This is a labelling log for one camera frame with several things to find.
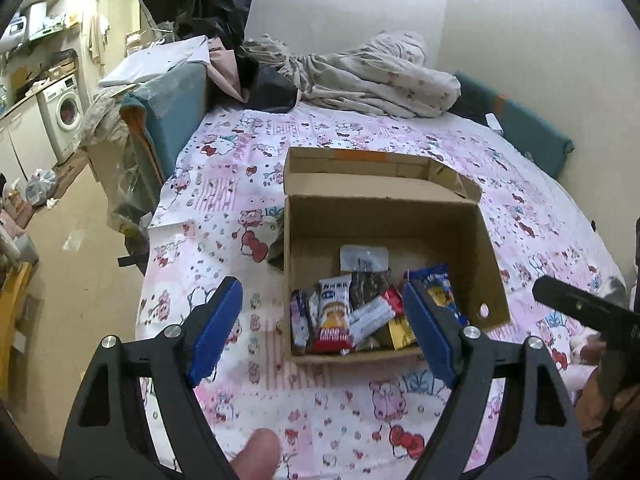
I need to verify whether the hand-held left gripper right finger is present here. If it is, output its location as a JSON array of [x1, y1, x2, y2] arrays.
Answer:
[[402, 280, 588, 480]]

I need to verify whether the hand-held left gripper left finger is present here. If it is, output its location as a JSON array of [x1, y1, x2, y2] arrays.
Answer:
[[57, 276, 244, 480]]

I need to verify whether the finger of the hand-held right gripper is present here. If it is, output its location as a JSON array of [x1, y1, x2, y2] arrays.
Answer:
[[532, 275, 607, 329]]

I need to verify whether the small red snack packet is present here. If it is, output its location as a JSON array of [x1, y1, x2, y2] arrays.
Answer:
[[381, 286, 405, 318]]

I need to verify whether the white wrapper snack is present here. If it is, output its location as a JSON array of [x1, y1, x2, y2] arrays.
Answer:
[[347, 296, 397, 346]]

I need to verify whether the small blue snack packet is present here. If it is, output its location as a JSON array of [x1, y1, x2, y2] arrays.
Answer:
[[290, 289, 313, 351]]

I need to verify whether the clear dark cookie packet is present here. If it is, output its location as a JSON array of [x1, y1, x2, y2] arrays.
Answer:
[[340, 245, 392, 311]]

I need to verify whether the red white snack packet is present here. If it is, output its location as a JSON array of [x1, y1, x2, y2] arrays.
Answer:
[[312, 275, 355, 353]]

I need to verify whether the brown cardboard box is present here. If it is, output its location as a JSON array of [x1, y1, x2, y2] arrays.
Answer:
[[282, 146, 512, 365]]

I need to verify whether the person's right hand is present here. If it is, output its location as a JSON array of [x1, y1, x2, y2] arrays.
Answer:
[[580, 339, 608, 365]]

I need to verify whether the person's left hand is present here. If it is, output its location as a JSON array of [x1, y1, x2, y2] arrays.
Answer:
[[234, 429, 282, 480]]

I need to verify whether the grey white cat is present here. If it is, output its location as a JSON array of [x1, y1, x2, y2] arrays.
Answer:
[[570, 274, 629, 361]]

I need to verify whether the pink printed bed sheet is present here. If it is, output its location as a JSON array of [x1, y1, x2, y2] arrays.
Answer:
[[135, 105, 631, 480]]

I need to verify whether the long teal cushion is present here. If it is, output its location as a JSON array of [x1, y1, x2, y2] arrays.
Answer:
[[452, 71, 575, 181]]

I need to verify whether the tied plastic bag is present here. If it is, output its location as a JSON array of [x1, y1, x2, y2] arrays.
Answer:
[[24, 167, 58, 207]]

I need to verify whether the clear plastic wrap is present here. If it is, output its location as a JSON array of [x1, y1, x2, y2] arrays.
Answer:
[[80, 85, 166, 241]]

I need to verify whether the dark cloth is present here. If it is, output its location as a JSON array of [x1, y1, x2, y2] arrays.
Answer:
[[235, 55, 301, 113]]

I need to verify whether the crumpled beige printed blanket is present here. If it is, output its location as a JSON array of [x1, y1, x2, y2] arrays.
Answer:
[[240, 30, 462, 120]]

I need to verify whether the pink cloth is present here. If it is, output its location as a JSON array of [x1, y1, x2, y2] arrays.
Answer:
[[207, 36, 246, 103]]

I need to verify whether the white washing machine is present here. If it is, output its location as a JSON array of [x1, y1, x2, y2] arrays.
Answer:
[[37, 74, 87, 163]]

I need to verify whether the white cabinet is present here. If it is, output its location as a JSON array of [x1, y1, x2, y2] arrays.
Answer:
[[0, 92, 58, 196]]

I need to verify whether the white plastic bag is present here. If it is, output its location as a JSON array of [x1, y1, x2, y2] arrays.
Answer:
[[97, 35, 211, 88]]

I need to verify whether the hanging cream towel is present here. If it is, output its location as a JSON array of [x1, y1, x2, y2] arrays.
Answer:
[[87, 12, 111, 66]]

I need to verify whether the white paper roll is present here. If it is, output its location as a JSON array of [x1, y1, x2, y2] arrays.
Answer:
[[25, 2, 48, 36]]

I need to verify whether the yellow frame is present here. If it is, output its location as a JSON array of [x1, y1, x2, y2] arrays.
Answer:
[[0, 260, 36, 401]]

